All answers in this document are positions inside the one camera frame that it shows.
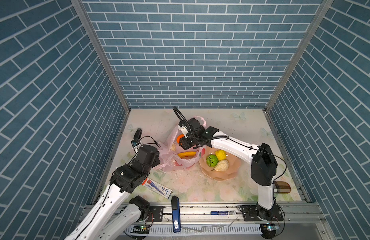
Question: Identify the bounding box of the blue marker pen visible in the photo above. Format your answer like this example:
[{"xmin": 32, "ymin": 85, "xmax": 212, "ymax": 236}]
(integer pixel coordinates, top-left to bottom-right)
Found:
[{"xmin": 210, "ymin": 211, "xmax": 236, "ymax": 216}]

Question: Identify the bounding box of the yellow fake banana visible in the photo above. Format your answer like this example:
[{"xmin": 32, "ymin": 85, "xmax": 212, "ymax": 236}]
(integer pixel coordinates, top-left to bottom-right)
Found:
[{"xmin": 178, "ymin": 151, "xmax": 196, "ymax": 159}]

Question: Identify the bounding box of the orange fake tangerine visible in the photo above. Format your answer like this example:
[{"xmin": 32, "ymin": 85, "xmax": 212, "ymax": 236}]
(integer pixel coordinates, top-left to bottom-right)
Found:
[{"xmin": 177, "ymin": 135, "xmax": 185, "ymax": 144}]

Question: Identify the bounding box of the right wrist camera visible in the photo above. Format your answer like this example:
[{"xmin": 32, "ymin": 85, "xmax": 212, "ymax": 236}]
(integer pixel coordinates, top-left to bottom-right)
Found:
[{"xmin": 178, "ymin": 125, "xmax": 189, "ymax": 138}]

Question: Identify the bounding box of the toothpaste box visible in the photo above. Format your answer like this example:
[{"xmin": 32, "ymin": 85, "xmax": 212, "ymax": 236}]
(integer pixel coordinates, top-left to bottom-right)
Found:
[{"xmin": 142, "ymin": 178, "xmax": 173, "ymax": 199}]

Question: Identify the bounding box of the yellow fake lemon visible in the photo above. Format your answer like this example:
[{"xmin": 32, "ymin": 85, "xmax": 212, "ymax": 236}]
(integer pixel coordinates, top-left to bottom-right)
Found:
[{"xmin": 215, "ymin": 150, "xmax": 226, "ymax": 161}]

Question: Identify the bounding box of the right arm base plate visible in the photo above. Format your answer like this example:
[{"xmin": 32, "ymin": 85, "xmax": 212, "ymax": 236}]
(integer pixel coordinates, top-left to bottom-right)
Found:
[{"xmin": 239, "ymin": 204, "xmax": 284, "ymax": 222}]

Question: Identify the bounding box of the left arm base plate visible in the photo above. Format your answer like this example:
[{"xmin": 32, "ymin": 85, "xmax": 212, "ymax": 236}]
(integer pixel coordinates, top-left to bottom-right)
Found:
[{"xmin": 143, "ymin": 206, "xmax": 164, "ymax": 223}]

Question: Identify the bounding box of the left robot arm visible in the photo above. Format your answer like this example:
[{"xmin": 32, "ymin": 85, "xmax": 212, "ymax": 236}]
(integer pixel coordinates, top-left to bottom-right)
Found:
[{"xmin": 66, "ymin": 145, "xmax": 160, "ymax": 240}]

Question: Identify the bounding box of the aluminium front rail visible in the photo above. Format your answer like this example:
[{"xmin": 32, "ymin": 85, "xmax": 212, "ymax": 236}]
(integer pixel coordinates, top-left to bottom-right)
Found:
[{"xmin": 78, "ymin": 202, "xmax": 326, "ymax": 226}]

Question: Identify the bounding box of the blue stapler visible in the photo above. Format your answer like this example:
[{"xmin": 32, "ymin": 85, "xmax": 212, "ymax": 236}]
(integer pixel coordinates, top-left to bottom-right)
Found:
[{"xmin": 171, "ymin": 196, "xmax": 181, "ymax": 233}]

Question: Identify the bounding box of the black stapler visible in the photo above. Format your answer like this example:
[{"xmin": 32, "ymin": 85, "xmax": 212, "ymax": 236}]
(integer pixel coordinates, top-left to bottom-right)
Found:
[{"xmin": 134, "ymin": 128, "xmax": 143, "ymax": 143}]

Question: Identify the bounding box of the green fake fruit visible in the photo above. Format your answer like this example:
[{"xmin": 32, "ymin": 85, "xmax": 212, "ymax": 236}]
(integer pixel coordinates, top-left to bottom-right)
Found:
[{"xmin": 206, "ymin": 155, "xmax": 219, "ymax": 168}]

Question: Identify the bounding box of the pink plastic bag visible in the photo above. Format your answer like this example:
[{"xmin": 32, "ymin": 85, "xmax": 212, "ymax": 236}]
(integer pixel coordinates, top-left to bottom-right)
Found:
[{"xmin": 154, "ymin": 123, "xmax": 206, "ymax": 172}]

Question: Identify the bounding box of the cream fake pear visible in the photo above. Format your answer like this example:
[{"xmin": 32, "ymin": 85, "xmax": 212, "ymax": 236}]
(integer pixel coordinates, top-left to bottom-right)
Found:
[{"xmin": 214, "ymin": 160, "xmax": 229, "ymax": 172}]

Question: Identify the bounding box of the plaid glasses case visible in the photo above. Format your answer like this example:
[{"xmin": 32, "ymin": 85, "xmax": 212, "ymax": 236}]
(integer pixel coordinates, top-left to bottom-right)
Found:
[{"xmin": 273, "ymin": 181, "xmax": 291, "ymax": 194}]

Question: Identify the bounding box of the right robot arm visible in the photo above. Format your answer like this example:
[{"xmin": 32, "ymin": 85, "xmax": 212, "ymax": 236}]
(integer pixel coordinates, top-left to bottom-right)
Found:
[{"xmin": 178, "ymin": 118, "xmax": 278, "ymax": 212}]

